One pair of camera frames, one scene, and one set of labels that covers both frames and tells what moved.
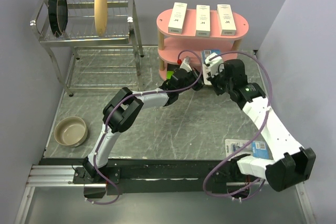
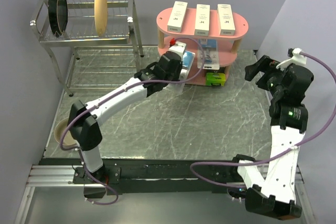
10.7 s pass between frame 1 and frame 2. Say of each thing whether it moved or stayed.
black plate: stayed
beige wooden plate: stayed
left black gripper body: moved
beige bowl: stayed
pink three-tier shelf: stayed
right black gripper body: moved
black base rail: stayed
